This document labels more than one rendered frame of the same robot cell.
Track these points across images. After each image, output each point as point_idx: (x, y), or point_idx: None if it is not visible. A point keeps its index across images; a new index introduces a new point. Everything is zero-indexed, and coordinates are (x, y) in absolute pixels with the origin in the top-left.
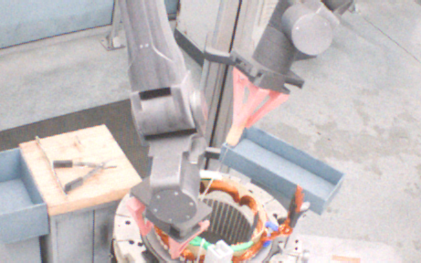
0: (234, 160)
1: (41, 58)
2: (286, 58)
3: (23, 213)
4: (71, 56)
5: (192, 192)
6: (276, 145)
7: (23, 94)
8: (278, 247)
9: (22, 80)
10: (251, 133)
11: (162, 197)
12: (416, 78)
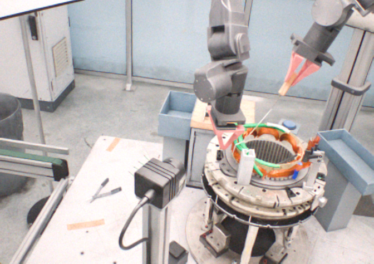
0: (321, 143)
1: (290, 108)
2: (320, 39)
3: (175, 119)
4: (309, 113)
5: (214, 82)
6: (356, 147)
7: (269, 122)
8: (302, 184)
9: (272, 115)
10: (344, 136)
11: (198, 81)
12: None
